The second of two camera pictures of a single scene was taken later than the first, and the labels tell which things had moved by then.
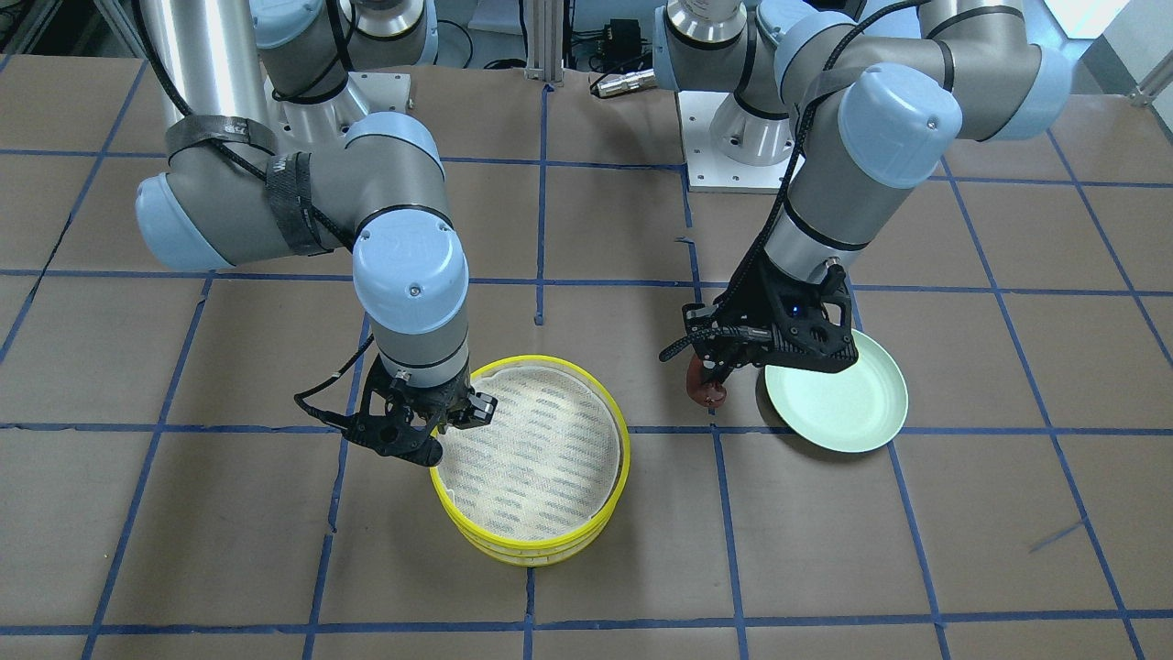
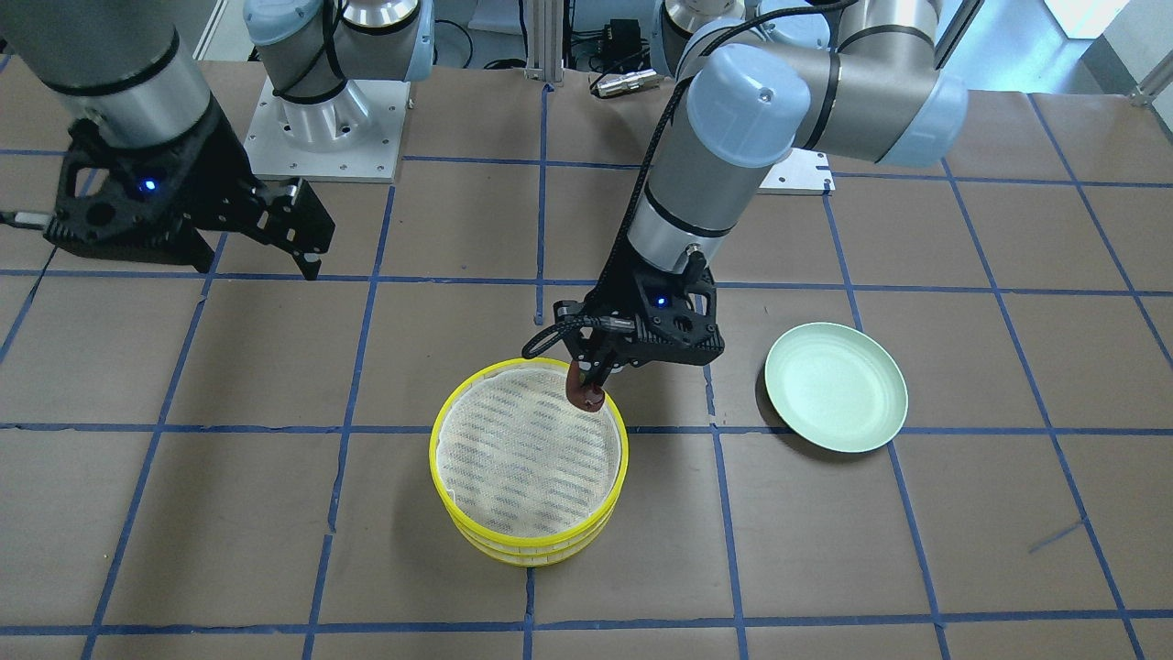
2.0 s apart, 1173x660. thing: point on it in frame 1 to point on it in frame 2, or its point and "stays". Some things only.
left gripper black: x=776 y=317 to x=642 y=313
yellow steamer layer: x=551 y=464 stays
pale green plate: x=857 y=410 stays
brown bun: x=704 y=391 to x=587 y=397
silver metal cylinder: x=619 y=82 stays
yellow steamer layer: x=548 y=557 stays
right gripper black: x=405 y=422 to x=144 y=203
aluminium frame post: x=544 y=27 stays
